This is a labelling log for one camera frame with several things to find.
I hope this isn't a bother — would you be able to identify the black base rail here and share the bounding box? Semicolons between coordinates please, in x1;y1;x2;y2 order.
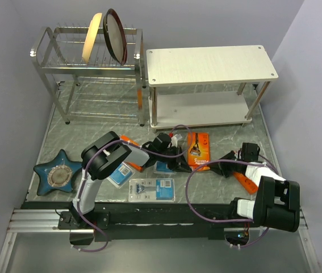
57;200;261;247

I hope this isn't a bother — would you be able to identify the cream plate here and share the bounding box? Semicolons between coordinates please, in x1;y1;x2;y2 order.
82;13;102;64

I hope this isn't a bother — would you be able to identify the blue razor blister pack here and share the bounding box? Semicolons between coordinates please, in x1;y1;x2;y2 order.
107;163;135;189
154;161;176;175
128;178;175;203

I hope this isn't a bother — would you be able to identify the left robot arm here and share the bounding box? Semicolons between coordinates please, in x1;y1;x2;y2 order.
71;131;191;229

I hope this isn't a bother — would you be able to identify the blue razor blister pack left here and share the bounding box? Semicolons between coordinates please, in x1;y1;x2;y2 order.
107;163;135;189

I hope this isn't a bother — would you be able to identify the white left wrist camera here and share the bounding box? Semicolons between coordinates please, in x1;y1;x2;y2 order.
170;134;182;146

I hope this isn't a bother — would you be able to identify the orange razor box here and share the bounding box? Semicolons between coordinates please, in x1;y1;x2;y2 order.
233;172;258;195
187;132;210;170
120;135;144;172

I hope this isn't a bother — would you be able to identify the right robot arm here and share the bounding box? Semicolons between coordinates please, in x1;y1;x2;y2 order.
209;143;300;232

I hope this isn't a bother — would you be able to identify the blue razor blister pack centre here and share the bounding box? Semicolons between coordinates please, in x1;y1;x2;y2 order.
154;161;176;175

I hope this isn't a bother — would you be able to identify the dark brown plate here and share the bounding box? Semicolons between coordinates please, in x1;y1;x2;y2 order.
103;9;127;65

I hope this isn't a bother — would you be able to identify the blue star-shaped dish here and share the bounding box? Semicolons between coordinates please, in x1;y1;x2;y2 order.
34;149;82;196

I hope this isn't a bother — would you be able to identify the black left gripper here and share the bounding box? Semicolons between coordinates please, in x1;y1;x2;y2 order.
157;146;192;173

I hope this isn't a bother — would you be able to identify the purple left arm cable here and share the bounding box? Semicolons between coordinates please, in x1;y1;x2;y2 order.
69;124;192;253

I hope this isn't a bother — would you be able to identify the blue razor blister pack front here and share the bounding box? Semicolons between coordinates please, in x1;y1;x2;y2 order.
128;178;175;203

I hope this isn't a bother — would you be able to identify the white two-tier shelf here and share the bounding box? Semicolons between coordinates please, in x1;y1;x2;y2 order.
147;45;278;131

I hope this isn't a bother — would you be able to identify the steel dish rack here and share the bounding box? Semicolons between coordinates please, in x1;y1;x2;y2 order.
30;25;147;126

